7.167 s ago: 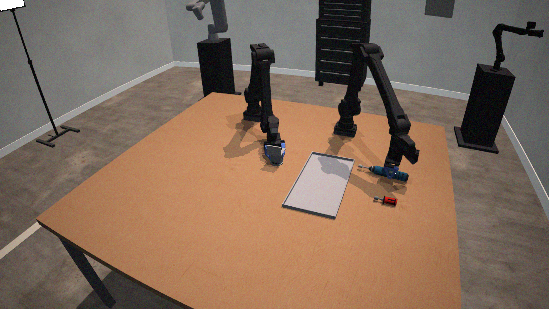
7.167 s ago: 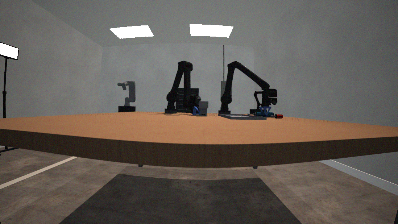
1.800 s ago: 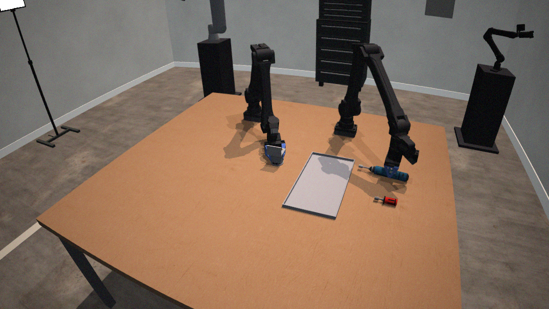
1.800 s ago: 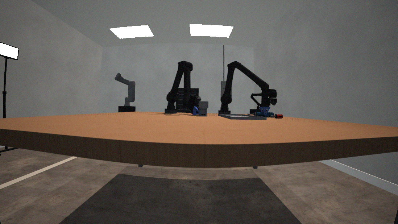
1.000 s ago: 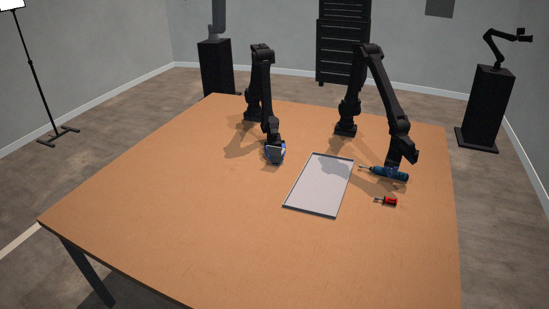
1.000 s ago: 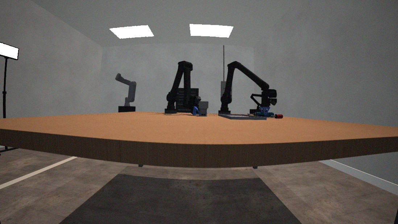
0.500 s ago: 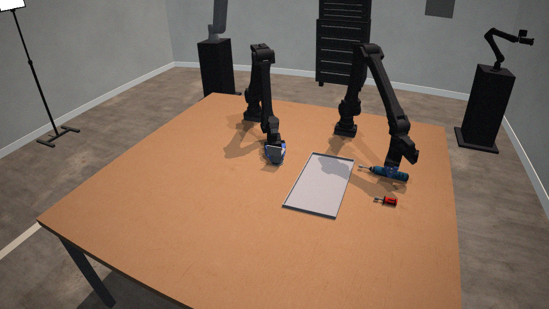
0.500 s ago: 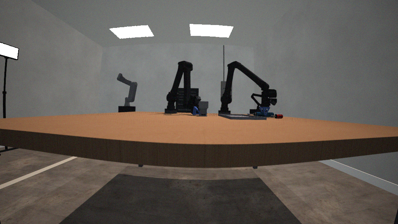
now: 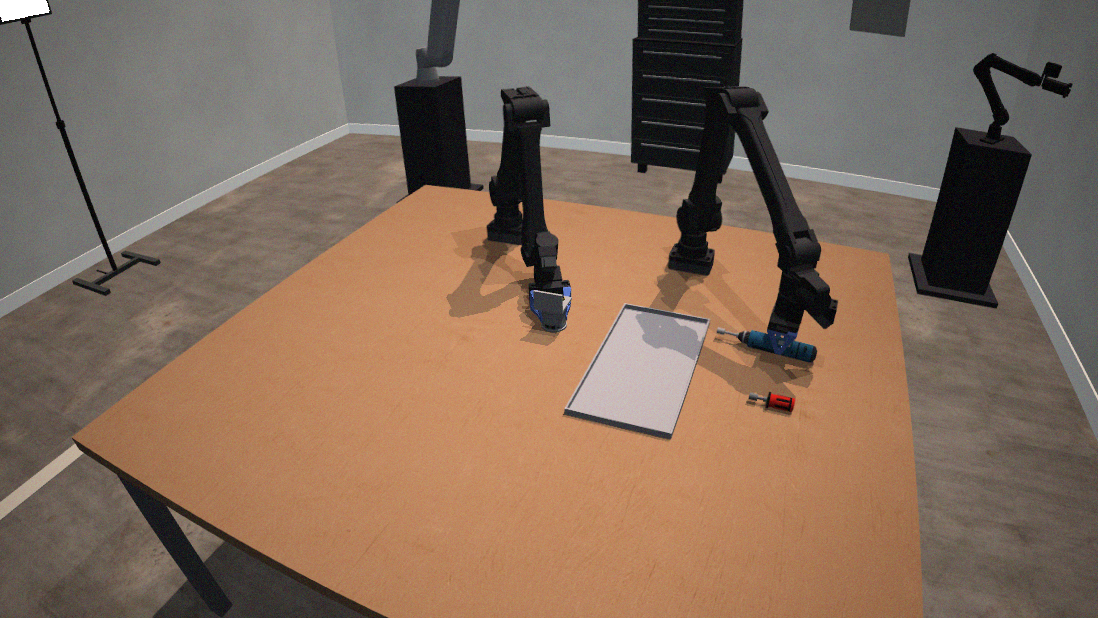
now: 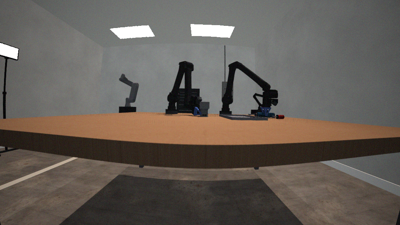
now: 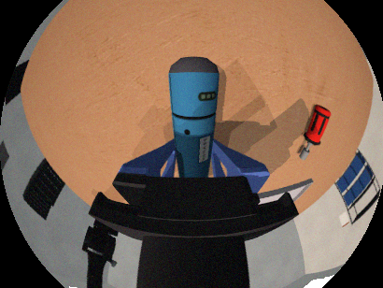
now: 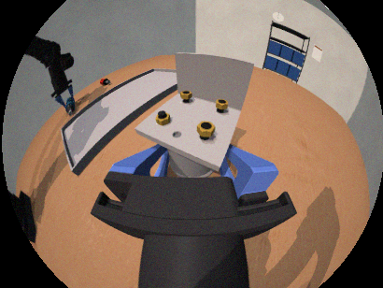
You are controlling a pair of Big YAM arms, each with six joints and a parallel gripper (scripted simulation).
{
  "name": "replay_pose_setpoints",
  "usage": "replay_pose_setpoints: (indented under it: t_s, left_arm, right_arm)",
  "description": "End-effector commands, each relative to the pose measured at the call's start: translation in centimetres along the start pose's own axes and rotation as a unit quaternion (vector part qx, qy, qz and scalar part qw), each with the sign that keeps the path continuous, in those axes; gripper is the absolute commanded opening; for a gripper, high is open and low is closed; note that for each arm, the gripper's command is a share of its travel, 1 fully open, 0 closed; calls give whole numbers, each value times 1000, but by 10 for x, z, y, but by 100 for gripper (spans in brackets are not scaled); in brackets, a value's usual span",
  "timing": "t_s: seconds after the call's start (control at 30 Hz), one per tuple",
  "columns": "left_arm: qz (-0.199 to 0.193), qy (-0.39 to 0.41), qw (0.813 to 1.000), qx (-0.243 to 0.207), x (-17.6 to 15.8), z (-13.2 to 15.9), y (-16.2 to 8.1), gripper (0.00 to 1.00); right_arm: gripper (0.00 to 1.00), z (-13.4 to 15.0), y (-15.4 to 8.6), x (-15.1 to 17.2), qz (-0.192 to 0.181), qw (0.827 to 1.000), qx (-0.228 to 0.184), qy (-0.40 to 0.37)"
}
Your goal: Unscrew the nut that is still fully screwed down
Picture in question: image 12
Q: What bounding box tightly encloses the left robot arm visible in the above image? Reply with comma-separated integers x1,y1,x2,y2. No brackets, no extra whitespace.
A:
8,36,74,238

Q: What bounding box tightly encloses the grey cylinder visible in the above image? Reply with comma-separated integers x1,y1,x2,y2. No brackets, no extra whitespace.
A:
158,110,215,178

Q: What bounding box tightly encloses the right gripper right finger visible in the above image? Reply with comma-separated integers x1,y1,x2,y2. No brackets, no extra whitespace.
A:
220,144,278,199

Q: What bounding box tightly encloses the brass hex nut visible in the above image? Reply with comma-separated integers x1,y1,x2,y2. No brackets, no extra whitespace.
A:
180,91,192,99
197,122,215,137
216,99,228,109
156,112,170,125

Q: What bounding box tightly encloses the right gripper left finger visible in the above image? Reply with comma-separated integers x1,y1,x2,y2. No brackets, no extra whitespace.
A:
108,144,169,177

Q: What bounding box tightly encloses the dark blue electric nut driver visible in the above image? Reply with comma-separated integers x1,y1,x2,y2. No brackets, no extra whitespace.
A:
65,97,75,116

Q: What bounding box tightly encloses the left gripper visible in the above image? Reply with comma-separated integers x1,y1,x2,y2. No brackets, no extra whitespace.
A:
51,71,75,107

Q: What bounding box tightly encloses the grey l-shaped bracket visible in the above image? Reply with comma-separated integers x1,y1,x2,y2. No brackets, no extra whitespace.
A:
135,52,254,172

